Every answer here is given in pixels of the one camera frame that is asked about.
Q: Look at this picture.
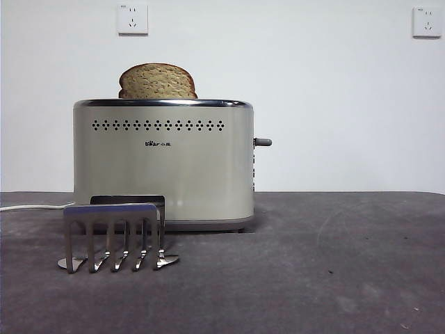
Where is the brown wholemeal bread slice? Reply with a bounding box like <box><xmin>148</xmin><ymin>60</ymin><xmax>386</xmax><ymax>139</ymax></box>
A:
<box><xmin>118</xmin><ymin>63</ymin><xmax>199</xmax><ymax>100</ymax></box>

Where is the cream toaster with chrome top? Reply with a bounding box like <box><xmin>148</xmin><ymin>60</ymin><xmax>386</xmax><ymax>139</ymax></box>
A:
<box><xmin>72</xmin><ymin>99</ymin><xmax>255</xmax><ymax>233</ymax></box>

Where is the silver metal toast rack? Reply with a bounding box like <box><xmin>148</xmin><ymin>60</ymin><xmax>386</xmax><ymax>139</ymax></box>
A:
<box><xmin>56</xmin><ymin>194</ymin><xmax>180</xmax><ymax>274</ymax></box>

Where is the white wall socket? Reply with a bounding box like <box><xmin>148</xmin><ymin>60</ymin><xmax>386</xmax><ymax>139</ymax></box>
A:
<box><xmin>412</xmin><ymin>7</ymin><xmax>439</xmax><ymax>40</ymax></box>
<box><xmin>117</xmin><ymin>3</ymin><xmax>149</xmax><ymax>36</ymax></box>

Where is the white power cable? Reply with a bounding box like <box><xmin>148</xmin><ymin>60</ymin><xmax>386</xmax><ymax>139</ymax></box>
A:
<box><xmin>0</xmin><ymin>201</ymin><xmax>76</xmax><ymax>212</ymax></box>

